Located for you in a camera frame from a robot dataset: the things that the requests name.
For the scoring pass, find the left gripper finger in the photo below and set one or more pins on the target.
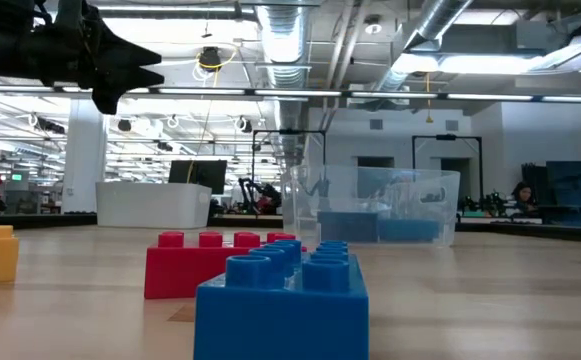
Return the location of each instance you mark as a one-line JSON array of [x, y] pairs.
[[125, 56], [137, 80]]

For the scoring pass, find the red toy building block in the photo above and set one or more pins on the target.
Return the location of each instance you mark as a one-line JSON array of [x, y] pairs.
[[180, 272]]

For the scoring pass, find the black background robot arm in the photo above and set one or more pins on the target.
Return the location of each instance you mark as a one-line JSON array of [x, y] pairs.
[[490, 202], [260, 195]]

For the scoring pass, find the white building column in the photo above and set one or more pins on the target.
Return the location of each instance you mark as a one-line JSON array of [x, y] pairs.
[[84, 160]]

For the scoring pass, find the black monitor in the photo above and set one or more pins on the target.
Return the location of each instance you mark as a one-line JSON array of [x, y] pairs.
[[197, 175]]

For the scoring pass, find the white plastic bin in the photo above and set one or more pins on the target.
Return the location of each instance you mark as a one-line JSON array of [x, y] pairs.
[[152, 207]]

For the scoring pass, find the green sign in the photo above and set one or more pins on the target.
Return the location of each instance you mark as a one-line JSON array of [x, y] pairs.
[[16, 177]]

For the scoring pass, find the clear plastic bin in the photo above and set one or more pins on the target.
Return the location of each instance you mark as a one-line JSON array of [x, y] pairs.
[[420, 195]]

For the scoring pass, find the person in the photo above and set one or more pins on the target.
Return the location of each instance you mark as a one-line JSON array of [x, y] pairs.
[[522, 192]]

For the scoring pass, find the blue cabinet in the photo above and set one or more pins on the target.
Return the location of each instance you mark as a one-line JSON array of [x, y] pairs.
[[570, 190]]

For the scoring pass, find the black overhead camera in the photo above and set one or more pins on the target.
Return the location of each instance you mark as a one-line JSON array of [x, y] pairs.
[[210, 57]]

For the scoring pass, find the silver ventilation duct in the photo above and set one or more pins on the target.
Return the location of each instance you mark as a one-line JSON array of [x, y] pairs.
[[282, 40]]

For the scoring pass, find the silver diagonal duct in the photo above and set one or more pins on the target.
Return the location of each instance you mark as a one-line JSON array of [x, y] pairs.
[[435, 20]]

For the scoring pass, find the black stand frame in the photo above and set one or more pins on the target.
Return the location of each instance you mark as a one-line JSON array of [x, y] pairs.
[[447, 137]]

